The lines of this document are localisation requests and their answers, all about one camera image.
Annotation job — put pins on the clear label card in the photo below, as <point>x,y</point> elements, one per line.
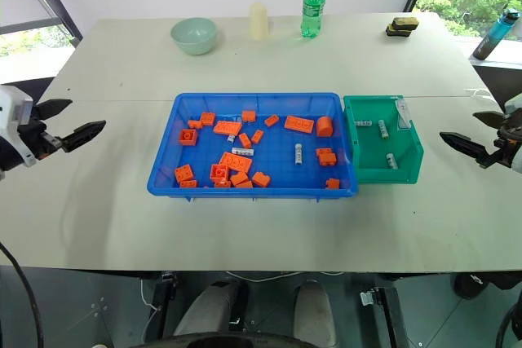
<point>402,116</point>

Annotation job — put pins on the long orange building plate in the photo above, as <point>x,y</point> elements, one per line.
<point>235,161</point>

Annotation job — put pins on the long orange building brick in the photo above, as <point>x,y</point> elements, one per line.
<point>226,127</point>

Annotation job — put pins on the long flat orange brick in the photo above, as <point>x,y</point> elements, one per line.
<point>299,124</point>

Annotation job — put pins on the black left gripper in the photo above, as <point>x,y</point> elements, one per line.
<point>38,136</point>

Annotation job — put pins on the yellow black sponge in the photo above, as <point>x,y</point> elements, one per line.
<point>399,32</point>
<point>405,22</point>

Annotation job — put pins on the small orange building block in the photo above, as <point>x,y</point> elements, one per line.
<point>257,136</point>
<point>244,140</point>
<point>194,123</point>
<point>333,183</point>

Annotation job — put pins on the green soda bottle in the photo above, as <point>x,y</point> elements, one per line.
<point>312,10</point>

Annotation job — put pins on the grey rounded robot leg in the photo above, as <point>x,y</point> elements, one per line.
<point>208,311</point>
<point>314,311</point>

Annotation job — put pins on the cream plastic bottle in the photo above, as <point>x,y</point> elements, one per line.
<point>258,22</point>

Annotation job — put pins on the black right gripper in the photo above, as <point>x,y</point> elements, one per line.
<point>510,136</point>

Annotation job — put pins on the square orange building block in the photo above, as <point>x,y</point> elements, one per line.
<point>219,172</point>
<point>188,136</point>

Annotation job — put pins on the blue plastic tray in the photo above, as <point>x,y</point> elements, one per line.
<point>277,173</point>

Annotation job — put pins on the black caster wheel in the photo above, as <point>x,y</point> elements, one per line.
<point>471,286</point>

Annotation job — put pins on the orange cylinder block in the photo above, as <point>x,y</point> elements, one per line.
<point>324,126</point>

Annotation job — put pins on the blue water bottle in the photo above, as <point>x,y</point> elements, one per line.
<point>494,34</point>

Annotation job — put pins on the pale green bowl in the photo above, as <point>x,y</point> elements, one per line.
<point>193,36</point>

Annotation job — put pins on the green plastic bin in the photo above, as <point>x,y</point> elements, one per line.
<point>379,148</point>

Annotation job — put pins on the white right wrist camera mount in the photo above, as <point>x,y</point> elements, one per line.
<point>516,102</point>

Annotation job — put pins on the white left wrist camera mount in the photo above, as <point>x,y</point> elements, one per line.
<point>12,105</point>

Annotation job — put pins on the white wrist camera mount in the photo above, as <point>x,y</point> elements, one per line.
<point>516,102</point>
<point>12,105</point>

